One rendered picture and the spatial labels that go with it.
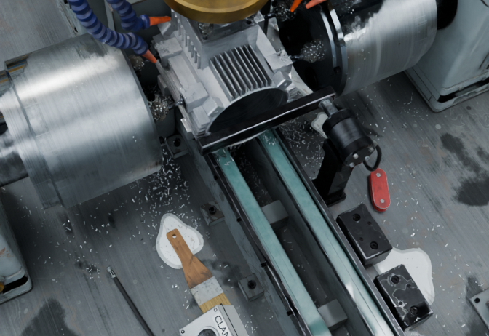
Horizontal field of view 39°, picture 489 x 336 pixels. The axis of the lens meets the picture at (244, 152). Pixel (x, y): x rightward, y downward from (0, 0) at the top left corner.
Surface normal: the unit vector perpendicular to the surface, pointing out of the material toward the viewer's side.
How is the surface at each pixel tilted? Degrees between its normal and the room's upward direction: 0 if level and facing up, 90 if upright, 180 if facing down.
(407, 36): 62
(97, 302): 0
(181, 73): 0
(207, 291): 0
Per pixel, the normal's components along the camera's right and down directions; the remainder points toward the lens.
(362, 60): 0.44, 0.58
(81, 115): 0.29, 0.01
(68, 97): 0.19, -0.23
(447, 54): -0.89, 0.37
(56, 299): 0.06, -0.48
